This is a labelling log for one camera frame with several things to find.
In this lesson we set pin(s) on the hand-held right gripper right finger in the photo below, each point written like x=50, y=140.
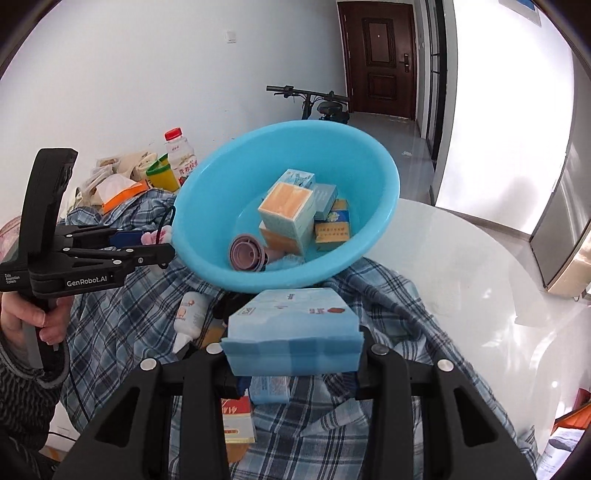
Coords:
x=383, y=369

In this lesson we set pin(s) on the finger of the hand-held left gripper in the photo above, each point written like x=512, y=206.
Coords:
x=127, y=237
x=147, y=256

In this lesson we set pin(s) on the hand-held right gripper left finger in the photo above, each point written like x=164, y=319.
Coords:
x=207, y=369

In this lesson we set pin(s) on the red white small box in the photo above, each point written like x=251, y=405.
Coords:
x=238, y=420

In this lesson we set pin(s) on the light blue tissue pack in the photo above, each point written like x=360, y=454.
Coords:
x=291, y=332

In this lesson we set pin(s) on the blue plastic basin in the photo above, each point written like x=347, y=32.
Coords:
x=221, y=184

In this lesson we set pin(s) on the orange faced box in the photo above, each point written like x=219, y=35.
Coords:
x=286, y=203

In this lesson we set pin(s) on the light blue printed box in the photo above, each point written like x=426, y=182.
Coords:
x=298, y=177

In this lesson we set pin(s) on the person's left forearm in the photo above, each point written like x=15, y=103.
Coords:
x=27, y=401

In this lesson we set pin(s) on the person's left hand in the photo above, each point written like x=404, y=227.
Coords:
x=11, y=318

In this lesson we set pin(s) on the orange tissue pack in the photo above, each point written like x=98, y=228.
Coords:
x=120, y=194

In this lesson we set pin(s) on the white lotion bottle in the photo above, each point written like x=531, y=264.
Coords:
x=190, y=318

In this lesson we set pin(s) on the blue plaid shirt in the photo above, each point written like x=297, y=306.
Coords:
x=392, y=314

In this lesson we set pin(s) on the clear snack bags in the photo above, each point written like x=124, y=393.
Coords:
x=99, y=177

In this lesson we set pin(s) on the light blue long box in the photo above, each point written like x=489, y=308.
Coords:
x=270, y=390

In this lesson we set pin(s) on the yellow tub with green rim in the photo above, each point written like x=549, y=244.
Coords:
x=162, y=177

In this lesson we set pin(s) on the red capped drink bottle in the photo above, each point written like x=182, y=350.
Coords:
x=181, y=157

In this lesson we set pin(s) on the pink collapsible cup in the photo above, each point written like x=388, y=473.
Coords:
x=247, y=253

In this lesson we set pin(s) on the yellow box with blue emblem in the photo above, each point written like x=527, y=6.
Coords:
x=332, y=235
x=340, y=210

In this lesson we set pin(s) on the teal small box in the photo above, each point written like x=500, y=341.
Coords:
x=324, y=201

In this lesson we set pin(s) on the black bicycle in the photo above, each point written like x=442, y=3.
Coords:
x=328, y=108

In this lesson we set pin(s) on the brown entrance door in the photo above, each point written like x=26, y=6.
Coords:
x=378, y=60

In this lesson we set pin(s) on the black framed glass door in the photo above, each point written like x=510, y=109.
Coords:
x=436, y=69

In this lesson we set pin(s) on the white light switch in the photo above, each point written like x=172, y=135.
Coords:
x=230, y=37

